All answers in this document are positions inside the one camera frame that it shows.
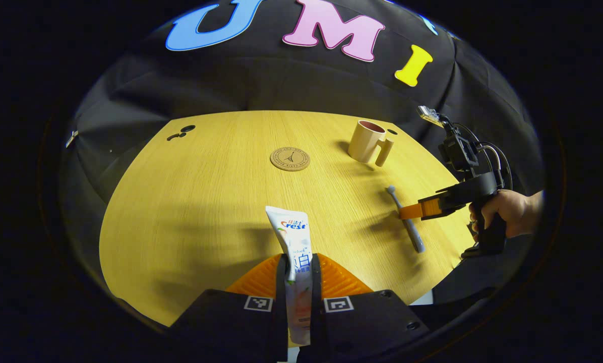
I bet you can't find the beige cup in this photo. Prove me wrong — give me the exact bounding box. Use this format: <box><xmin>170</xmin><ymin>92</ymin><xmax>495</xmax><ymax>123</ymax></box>
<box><xmin>347</xmin><ymin>120</ymin><xmax>395</xmax><ymax>167</ymax></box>

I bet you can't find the light blue toothbrush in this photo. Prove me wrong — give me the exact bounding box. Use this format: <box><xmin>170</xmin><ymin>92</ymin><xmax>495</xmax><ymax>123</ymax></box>
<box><xmin>386</xmin><ymin>185</ymin><xmax>426</xmax><ymax>254</ymax></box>

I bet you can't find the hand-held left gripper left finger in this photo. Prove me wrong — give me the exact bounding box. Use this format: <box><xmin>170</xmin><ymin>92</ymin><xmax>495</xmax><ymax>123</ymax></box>
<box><xmin>169</xmin><ymin>254</ymin><xmax>288</xmax><ymax>363</ymax></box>

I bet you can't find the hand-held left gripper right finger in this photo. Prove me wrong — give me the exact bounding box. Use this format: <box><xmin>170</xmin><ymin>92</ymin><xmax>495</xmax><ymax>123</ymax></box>
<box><xmin>299</xmin><ymin>254</ymin><xmax>430</xmax><ymax>363</ymax></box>

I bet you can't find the black backdrop cloth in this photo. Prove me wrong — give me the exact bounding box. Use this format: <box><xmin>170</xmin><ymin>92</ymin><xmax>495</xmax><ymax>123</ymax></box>
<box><xmin>59</xmin><ymin>0</ymin><xmax>544</xmax><ymax>303</ymax></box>

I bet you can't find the white toothpaste tube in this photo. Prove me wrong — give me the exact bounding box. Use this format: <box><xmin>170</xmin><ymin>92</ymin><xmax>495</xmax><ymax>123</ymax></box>
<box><xmin>265</xmin><ymin>206</ymin><xmax>314</xmax><ymax>346</ymax></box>

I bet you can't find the black cable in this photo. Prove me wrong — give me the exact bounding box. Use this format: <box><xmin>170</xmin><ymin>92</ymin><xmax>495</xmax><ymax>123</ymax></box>
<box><xmin>453</xmin><ymin>123</ymin><xmax>513</xmax><ymax>191</ymax></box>

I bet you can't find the wooden desktop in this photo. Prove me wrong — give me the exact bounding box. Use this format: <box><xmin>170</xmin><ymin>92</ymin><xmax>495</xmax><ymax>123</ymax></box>
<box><xmin>99</xmin><ymin>110</ymin><xmax>476</xmax><ymax>328</ymax></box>

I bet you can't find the round brown coaster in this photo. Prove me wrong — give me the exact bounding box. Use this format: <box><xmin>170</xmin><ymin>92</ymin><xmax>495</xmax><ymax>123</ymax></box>
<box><xmin>270</xmin><ymin>147</ymin><xmax>311</xmax><ymax>172</ymax></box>

